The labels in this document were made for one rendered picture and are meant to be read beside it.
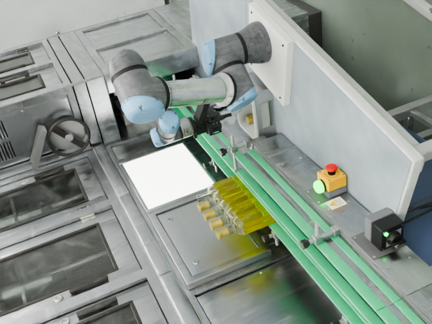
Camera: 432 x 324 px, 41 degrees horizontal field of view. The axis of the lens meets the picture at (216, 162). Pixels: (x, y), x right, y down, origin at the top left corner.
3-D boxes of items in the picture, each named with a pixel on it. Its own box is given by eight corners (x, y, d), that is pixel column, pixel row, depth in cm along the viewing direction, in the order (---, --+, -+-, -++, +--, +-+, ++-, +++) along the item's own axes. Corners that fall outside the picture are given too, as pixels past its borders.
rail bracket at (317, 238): (335, 229, 179) (298, 244, 176) (335, 211, 175) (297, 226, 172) (342, 236, 176) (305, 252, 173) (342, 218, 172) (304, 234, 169)
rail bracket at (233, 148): (250, 162, 231) (222, 173, 228) (245, 127, 222) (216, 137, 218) (253, 166, 229) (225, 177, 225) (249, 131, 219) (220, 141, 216)
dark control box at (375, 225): (387, 225, 175) (364, 236, 172) (387, 206, 170) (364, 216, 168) (404, 242, 168) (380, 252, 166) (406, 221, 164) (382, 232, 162)
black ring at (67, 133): (93, 144, 292) (52, 158, 286) (82, 108, 280) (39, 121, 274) (96, 148, 288) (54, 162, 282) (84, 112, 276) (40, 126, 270)
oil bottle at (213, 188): (254, 178, 234) (207, 197, 229) (253, 167, 231) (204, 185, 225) (261, 185, 230) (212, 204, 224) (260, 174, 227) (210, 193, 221)
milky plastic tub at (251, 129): (256, 118, 245) (238, 125, 243) (251, 71, 232) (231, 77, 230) (276, 136, 231) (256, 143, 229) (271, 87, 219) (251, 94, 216)
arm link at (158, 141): (157, 144, 212) (155, 151, 220) (184, 134, 215) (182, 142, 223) (149, 125, 214) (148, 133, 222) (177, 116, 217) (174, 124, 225)
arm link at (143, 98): (250, 59, 202) (122, 64, 165) (267, 96, 199) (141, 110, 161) (229, 76, 210) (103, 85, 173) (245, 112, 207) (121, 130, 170)
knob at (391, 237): (398, 240, 167) (406, 247, 164) (386, 245, 166) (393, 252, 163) (399, 228, 164) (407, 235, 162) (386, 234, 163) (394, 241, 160)
